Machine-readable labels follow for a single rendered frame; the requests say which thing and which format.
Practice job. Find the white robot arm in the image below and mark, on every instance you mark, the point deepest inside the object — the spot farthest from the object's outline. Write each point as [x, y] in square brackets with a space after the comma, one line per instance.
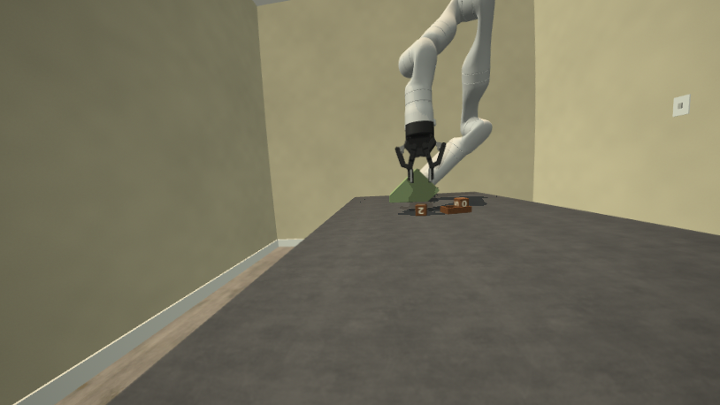
[422, 56]

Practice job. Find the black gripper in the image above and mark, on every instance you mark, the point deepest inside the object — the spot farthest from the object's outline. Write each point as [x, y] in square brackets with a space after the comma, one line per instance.
[419, 143]

